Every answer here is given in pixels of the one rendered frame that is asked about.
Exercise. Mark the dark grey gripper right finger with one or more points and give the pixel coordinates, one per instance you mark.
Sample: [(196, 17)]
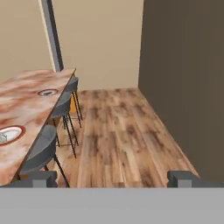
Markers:
[(182, 178)]

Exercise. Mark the grey fish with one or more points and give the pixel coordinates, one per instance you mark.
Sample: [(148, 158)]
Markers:
[(3, 137)]

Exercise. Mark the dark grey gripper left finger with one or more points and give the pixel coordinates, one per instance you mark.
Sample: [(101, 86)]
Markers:
[(40, 178)]

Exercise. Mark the red rimmed dark bowl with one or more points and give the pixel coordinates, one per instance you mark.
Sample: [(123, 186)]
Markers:
[(47, 92)]

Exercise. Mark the red rimmed white plate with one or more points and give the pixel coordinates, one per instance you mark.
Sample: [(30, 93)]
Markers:
[(13, 133)]

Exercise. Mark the grey window frame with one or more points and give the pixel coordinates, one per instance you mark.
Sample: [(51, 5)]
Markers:
[(54, 35)]

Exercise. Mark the grey bar stool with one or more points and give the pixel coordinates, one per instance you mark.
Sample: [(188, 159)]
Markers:
[(73, 84), (40, 151), (62, 106)]

